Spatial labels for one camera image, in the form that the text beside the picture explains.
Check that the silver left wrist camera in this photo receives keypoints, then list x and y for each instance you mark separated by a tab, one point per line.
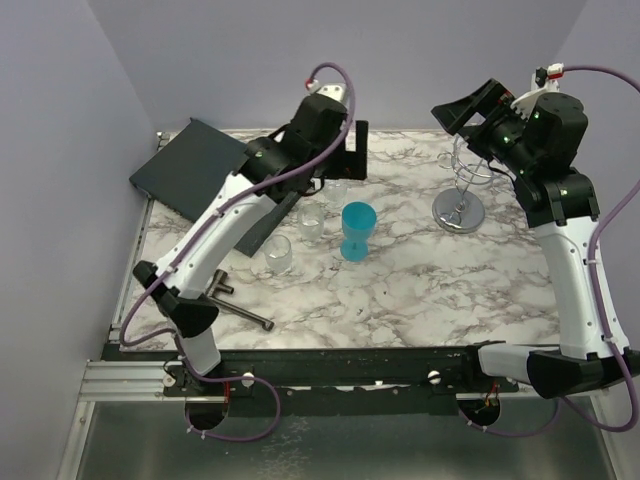
336	91

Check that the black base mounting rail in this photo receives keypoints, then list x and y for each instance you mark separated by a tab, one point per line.
338	382

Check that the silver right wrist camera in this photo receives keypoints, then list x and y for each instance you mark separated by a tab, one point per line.
543	80

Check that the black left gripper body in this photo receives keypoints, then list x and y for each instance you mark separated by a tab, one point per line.
317	173

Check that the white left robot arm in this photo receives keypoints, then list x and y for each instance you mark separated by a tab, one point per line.
178	280

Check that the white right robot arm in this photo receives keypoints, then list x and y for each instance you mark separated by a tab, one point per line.
593	352

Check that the dark metal T-handle tool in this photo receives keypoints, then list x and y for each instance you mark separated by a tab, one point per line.
219	285

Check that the dark grey flat box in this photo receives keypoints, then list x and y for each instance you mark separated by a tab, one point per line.
190	170

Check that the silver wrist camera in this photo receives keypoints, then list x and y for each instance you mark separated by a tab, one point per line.
543	80
336	91

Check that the chrome wine glass rack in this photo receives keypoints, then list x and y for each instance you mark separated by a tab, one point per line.
457	209

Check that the clear ribbed wine glass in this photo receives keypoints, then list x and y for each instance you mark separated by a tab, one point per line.
311	223

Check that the aluminium extrusion frame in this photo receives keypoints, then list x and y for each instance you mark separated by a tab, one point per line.
118	375

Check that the blue wine glass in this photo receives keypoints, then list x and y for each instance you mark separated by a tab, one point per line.
358	223

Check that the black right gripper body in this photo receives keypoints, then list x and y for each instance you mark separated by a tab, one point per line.
504	138

